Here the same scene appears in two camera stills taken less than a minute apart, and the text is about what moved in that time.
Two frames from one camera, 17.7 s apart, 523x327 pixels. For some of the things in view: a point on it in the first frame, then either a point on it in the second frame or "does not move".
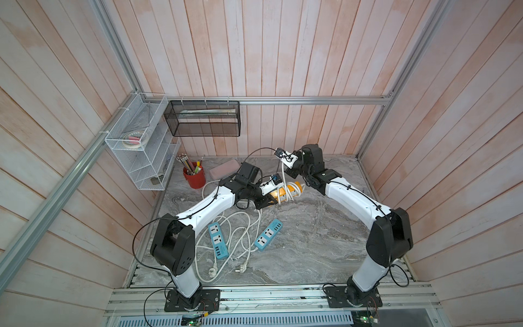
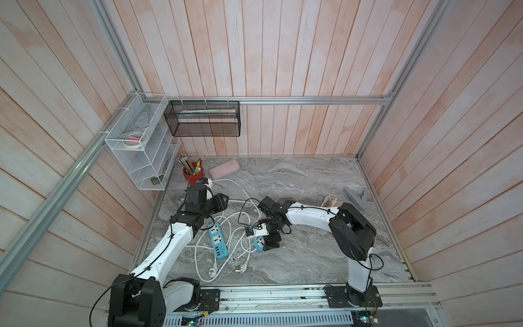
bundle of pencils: x=189 y=165 does not move
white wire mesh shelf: x=141 y=137 does not move
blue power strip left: x=218 y=240 does not move
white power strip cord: x=287 y=190 → x=326 y=198
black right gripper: x=291 y=173 → x=268 y=240
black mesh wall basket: x=203 y=118 does not move
